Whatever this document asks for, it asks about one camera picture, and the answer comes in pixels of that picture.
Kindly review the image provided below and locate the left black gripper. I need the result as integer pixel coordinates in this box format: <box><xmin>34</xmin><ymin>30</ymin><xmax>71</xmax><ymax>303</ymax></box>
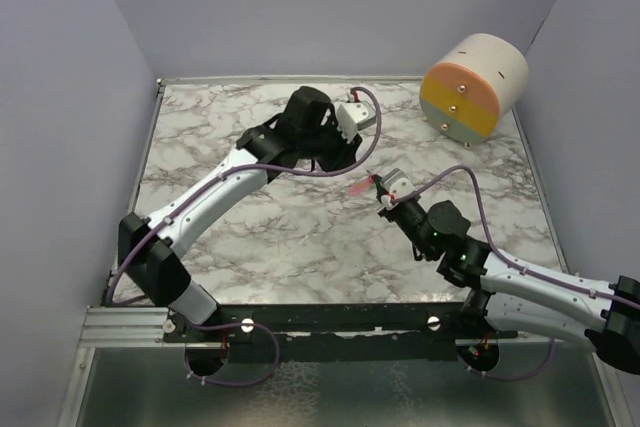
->
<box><xmin>299</xmin><ymin>114</ymin><xmax>363</xmax><ymax>178</ymax></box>

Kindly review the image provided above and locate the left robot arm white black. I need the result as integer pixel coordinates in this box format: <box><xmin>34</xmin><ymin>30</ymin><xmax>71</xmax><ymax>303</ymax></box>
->
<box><xmin>117</xmin><ymin>86</ymin><xmax>376</xmax><ymax>342</ymax></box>

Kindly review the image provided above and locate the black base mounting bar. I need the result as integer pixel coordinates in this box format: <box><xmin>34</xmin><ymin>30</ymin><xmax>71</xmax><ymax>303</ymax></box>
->
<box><xmin>164</xmin><ymin>302</ymin><xmax>517</xmax><ymax>363</ymax></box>

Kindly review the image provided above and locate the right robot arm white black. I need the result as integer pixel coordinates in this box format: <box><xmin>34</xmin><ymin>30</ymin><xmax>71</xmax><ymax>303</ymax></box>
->
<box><xmin>378</xmin><ymin>194</ymin><xmax>639</xmax><ymax>375</ymax></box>

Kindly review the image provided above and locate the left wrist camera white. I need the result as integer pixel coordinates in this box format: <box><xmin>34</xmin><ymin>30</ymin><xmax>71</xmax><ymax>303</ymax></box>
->
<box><xmin>336</xmin><ymin>102</ymin><xmax>376</xmax><ymax>143</ymax></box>

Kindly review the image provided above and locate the pink key tag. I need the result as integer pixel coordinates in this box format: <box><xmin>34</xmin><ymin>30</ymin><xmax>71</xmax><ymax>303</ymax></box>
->
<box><xmin>348</xmin><ymin>175</ymin><xmax>375</xmax><ymax>196</ymax></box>

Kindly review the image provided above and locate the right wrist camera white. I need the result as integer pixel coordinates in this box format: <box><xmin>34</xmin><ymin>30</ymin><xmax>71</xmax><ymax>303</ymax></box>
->
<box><xmin>380</xmin><ymin>168</ymin><xmax>415</xmax><ymax>210</ymax></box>

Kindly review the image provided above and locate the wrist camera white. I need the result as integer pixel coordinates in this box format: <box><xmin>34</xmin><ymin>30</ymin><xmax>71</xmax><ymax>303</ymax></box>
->
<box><xmin>336</xmin><ymin>102</ymin><xmax>376</xmax><ymax>143</ymax></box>
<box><xmin>380</xmin><ymin>168</ymin><xmax>415</xmax><ymax>210</ymax></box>

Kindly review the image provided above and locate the aluminium frame rail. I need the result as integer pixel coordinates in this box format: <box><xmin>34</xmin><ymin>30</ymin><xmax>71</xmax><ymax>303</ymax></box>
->
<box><xmin>79</xmin><ymin>307</ymin><xmax>168</xmax><ymax>348</ymax></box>

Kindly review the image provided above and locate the round three-drawer mini cabinet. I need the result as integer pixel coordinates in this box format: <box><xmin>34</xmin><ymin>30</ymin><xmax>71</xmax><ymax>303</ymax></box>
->
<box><xmin>419</xmin><ymin>33</ymin><xmax>529</xmax><ymax>148</ymax></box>

